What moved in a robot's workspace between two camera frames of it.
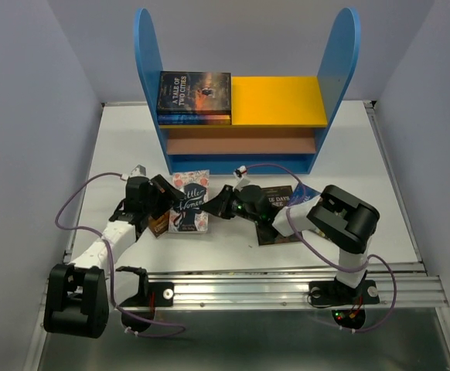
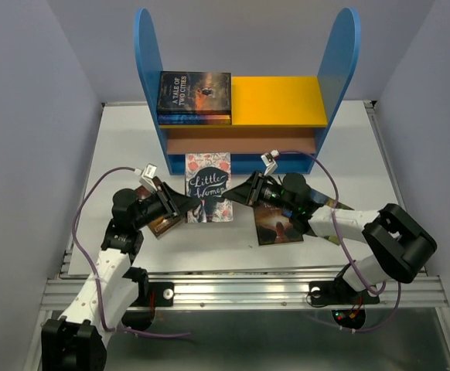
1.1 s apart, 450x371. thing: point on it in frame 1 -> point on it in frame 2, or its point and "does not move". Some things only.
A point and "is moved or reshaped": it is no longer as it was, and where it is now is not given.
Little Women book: (188, 218) is moved or reshaped
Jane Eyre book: (195, 120) does not move
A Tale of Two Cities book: (194, 93) does not move
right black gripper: (218, 205) -> (248, 192)
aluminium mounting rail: (398, 285) does not move
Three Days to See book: (267, 233) does not move
